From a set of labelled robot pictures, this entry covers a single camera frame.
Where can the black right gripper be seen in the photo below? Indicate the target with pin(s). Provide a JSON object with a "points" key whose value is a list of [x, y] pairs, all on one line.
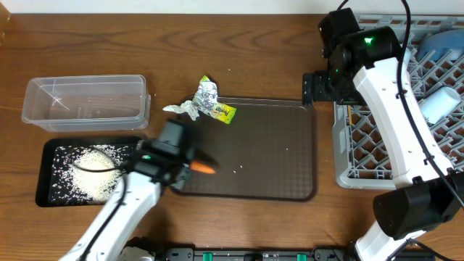
{"points": [[315, 90]]}

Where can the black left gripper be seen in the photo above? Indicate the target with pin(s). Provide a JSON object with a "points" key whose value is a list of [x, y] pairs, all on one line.
{"points": [[185, 180]]}

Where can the orange carrot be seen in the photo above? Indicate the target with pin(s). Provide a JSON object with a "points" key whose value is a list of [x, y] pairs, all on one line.
{"points": [[202, 168]]}

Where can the wooden chopstick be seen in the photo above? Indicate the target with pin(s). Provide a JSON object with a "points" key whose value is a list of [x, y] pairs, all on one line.
{"points": [[349, 110]]}

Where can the foil wrapper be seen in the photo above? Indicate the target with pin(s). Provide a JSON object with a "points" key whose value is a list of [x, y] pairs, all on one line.
{"points": [[206, 101]]}

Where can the white rice pile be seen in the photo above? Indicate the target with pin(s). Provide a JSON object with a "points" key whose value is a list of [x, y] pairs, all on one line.
{"points": [[82, 175]]}

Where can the dark blue plate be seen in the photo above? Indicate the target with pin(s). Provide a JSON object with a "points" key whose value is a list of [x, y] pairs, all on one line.
{"points": [[442, 43]]}

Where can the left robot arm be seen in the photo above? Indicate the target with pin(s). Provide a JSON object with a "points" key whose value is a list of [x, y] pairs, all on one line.
{"points": [[153, 165]]}

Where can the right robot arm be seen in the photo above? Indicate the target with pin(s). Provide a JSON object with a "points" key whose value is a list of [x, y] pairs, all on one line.
{"points": [[367, 67]]}

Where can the grey dishwasher rack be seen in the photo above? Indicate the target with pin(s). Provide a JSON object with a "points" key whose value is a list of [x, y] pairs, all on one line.
{"points": [[360, 157]]}

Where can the black waste tray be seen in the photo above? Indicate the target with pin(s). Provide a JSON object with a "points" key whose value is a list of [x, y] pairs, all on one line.
{"points": [[47, 157]]}

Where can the dark brown serving tray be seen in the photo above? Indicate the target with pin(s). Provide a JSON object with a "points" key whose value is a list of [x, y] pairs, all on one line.
{"points": [[268, 151]]}

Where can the clear plastic bin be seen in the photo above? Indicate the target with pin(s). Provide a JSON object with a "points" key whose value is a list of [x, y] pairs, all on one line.
{"points": [[87, 103]]}

